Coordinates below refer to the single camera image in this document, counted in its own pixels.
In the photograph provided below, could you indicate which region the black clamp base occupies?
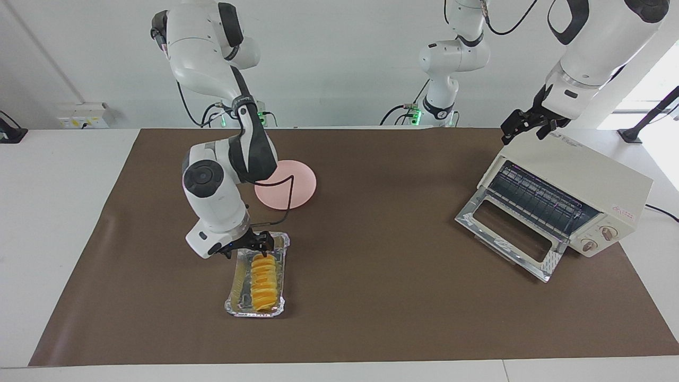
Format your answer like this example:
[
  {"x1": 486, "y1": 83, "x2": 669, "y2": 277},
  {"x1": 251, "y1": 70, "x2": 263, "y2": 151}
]
[{"x1": 0, "y1": 110, "x2": 28, "y2": 144}]

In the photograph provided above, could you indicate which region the golden ridged bread loaf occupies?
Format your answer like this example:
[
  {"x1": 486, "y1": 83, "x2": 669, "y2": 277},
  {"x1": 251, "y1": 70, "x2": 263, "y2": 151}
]
[{"x1": 250, "y1": 254, "x2": 280, "y2": 312}]

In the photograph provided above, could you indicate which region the black left base cable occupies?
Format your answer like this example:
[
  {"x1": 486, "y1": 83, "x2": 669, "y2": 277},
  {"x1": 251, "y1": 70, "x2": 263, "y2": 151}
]
[{"x1": 379, "y1": 80, "x2": 429, "y2": 126}]

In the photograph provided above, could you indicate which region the pink round plate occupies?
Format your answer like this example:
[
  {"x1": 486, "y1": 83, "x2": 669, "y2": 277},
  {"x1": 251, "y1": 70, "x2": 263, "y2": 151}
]
[{"x1": 254, "y1": 160, "x2": 317, "y2": 211}]

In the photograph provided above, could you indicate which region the black oven power cable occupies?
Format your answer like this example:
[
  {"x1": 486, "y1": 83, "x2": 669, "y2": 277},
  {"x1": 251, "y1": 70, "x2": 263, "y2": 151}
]
[{"x1": 645, "y1": 204, "x2": 679, "y2": 222}]

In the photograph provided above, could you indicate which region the black right base cable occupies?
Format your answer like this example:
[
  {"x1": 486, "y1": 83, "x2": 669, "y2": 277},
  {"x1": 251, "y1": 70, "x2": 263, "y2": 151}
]
[{"x1": 177, "y1": 82, "x2": 226, "y2": 128}]

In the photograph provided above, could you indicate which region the white wall socket strip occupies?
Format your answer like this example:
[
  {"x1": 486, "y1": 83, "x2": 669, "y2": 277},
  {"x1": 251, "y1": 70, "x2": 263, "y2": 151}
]
[{"x1": 57, "y1": 102, "x2": 110, "y2": 129}]

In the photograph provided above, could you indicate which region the aluminium foil tray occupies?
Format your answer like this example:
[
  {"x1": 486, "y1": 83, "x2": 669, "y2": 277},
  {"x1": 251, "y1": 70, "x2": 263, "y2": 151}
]
[{"x1": 224, "y1": 231, "x2": 291, "y2": 318}]

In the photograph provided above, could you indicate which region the metal wire oven rack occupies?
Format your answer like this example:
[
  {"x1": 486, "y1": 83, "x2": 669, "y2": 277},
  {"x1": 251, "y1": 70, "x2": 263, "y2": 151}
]
[{"x1": 487, "y1": 161, "x2": 603, "y2": 239}]

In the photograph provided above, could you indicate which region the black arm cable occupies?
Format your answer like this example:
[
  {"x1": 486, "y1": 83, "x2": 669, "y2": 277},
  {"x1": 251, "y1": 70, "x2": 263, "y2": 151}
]
[
  {"x1": 245, "y1": 175, "x2": 296, "y2": 229},
  {"x1": 483, "y1": 0, "x2": 539, "y2": 36}
]

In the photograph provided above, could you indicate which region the brown table mat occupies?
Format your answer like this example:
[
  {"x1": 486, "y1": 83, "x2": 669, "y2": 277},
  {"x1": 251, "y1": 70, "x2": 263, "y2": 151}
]
[{"x1": 28, "y1": 127, "x2": 679, "y2": 368}]

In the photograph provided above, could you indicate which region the black base cable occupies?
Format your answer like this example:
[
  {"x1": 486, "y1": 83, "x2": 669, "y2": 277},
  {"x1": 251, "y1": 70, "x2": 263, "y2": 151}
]
[
  {"x1": 177, "y1": 82, "x2": 226, "y2": 128},
  {"x1": 379, "y1": 80, "x2": 429, "y2": 126}
]

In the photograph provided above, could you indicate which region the glass oven door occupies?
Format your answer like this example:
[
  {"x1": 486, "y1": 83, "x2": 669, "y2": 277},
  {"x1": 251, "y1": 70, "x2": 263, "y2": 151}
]
[{"x1": 455, "y1": 188, "x2": 569, "y2": 283}]

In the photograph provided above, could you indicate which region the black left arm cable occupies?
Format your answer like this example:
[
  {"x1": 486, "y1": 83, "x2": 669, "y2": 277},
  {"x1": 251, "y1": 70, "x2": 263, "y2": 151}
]
[{"x1": 483, "y1": 0, "x2": 539, "y2": 36}]

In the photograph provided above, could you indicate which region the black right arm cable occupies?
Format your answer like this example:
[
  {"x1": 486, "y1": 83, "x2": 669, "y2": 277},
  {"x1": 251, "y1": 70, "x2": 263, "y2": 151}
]
[{"x1": 245, "y1": 175, "x2": 296, "y2": 229}]

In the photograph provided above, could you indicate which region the cream white toaster oven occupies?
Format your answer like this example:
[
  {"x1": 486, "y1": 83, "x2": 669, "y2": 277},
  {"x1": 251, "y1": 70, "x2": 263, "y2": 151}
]
[{"x1": 477, "y1": 127, "x2": 654, "y2": 259}]

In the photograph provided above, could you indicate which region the black camera stand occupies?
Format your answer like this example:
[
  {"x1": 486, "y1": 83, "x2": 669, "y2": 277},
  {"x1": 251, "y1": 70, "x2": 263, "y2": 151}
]
[{"x1": 618, "y1": 85, "x2": 679, "y2": 144}]

